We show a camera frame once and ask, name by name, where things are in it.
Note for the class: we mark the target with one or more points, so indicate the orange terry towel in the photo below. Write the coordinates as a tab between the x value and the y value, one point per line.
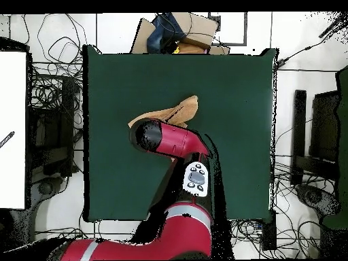
186	110

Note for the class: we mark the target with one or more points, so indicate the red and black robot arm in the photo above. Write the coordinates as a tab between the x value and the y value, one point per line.
176	141

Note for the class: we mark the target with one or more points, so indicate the flat brown cardboard sheet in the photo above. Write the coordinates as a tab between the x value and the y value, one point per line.
142	35

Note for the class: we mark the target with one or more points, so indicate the dark green table cloth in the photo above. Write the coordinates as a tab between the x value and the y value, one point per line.
136	81

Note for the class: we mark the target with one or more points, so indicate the blue garment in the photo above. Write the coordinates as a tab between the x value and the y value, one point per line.
160	35

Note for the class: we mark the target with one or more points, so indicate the brown cardboard box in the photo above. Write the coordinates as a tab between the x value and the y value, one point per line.
198	27

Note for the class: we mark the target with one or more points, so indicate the black equipment stand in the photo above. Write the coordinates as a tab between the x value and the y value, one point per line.
51	130

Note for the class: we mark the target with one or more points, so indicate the black upright bar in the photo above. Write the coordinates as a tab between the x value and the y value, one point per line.
299	122

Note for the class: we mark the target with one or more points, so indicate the black box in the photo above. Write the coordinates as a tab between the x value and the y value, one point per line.
269	233

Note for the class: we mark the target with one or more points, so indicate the white panel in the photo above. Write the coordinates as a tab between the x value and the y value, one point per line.
12	122

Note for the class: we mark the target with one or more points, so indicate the striped black rod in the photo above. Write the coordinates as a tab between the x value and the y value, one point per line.
7	139

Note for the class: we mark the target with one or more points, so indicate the black pedestal leg with foot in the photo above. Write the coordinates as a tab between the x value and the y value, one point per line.
315	197
44	188

